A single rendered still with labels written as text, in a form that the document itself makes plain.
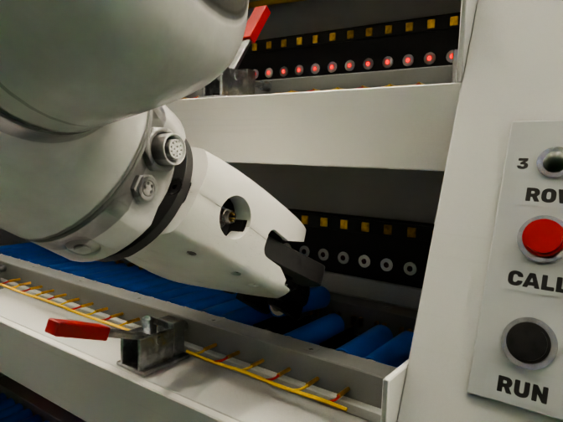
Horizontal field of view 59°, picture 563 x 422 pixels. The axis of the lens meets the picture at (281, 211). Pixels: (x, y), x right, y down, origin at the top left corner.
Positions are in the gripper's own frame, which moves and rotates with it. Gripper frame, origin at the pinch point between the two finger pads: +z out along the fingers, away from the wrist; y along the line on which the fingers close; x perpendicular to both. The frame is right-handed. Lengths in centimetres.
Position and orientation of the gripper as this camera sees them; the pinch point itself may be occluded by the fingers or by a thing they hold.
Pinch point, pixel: (273, 288)
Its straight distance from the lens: 36.2
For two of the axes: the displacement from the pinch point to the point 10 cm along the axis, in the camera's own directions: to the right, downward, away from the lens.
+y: -8.5, -0.4, 5.3
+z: 4.6, 4.4, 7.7
